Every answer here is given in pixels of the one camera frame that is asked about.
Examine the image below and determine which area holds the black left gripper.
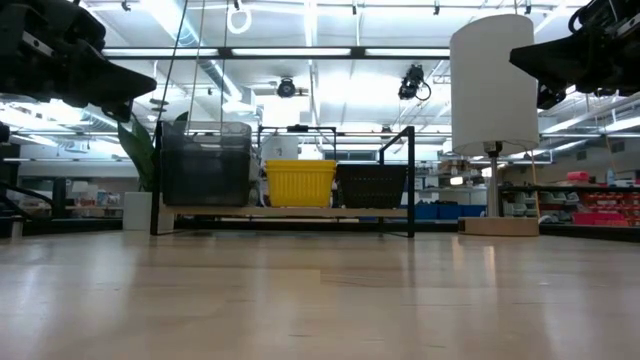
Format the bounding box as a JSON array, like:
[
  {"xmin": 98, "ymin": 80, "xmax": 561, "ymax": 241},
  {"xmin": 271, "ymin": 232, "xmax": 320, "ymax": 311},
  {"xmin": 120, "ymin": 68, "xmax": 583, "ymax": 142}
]
[{"xmin": 0, "ymin": 0, "xmax": 159, "ymax": 124}]

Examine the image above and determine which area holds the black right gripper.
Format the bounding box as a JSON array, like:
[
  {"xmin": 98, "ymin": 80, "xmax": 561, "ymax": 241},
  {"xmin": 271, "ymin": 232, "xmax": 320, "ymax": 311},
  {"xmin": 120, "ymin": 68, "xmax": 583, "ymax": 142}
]
[{"xmin": 509, "ymin": 0, "xmax": 640, "ymax": 112}]

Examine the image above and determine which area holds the black mesh plastic basket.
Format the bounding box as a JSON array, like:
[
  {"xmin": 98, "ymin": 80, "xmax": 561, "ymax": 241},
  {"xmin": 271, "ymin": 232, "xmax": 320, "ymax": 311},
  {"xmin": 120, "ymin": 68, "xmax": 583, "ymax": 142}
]
[
  {"xmin": 336, "ymin": 163, "xmax": 409, "ymax": 170},
  {"xmin": 338, "ymin": 167, "xmax": 408, "ymax": 210}
]

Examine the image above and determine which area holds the white shade lamp wooden base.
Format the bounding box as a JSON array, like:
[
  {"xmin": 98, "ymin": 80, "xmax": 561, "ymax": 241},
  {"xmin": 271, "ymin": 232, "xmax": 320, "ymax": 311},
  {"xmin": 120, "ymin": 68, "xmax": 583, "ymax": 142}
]
[{"xmin": 449, "ymin": 13, "xmax": 541, "ymax": 238}]

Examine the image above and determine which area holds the green plant in white pot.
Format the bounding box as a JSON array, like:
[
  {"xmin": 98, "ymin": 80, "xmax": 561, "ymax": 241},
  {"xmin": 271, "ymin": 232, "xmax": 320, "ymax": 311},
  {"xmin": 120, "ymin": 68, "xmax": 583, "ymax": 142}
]
[{"xmin": 116, "ymin": 110, "xmax": 190, "ymax": 233}]

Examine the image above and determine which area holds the storage rack with bins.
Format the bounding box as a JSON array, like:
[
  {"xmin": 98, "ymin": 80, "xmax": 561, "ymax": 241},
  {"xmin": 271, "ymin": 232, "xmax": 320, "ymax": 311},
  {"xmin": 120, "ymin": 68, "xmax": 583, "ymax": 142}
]
[{"xmin": 498, "ymin": 169, "xmax": 640, "ymax": 240}]

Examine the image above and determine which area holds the blue storage bin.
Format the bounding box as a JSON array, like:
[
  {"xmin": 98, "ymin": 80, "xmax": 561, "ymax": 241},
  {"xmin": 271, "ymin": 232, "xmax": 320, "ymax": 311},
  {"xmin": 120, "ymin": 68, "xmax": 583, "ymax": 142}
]
[{"xmin": 414, "ymin": 203, "xmax": 488, "ymax": 222}]

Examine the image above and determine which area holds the round black ceiling fixture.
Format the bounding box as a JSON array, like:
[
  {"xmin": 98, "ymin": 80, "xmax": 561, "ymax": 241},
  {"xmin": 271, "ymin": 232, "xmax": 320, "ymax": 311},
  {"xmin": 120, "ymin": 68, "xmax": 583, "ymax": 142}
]
[{"xmin": 275, "ymin": 77, "xmax": 298, "ymax": 99}]

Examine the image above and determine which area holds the white cylindrical container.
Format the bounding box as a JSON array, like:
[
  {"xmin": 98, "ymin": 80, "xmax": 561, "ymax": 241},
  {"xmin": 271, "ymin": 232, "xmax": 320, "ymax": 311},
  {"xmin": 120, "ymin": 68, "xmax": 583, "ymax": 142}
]
[{"xmin": 260, "ymin": 135, "xmax": 301, "ymax": 162}]

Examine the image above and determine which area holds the white hanging ring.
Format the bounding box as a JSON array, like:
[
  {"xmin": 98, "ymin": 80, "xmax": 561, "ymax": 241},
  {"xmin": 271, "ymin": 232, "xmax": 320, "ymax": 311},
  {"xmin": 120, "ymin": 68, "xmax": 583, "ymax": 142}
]
[{"xmin": 226, "ymin": 3, "xmax": 253, "ymax": 36}]

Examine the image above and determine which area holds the black overhead camera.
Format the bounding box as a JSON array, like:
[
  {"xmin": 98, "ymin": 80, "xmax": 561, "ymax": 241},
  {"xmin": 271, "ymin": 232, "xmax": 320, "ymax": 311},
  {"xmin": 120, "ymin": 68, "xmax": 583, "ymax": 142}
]
[{"xmin": 398, "ymin": 63, "xmax": 433, "ymax": 103}]

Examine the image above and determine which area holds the black rig frame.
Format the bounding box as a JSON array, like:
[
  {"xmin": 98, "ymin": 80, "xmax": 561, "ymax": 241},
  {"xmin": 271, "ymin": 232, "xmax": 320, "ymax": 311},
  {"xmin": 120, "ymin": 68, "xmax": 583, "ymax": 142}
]
[{"xmin": 102, "ymin": 46, "xmax": 451, "ymax": 61}]

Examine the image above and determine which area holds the wooden shelf with black frame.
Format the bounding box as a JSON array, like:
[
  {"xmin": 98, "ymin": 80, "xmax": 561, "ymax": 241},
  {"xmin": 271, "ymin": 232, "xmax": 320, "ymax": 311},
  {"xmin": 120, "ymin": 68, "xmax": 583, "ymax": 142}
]
[{"xmin": 149, "ymin": 119, "xmax": 417, "ymax": 239}]

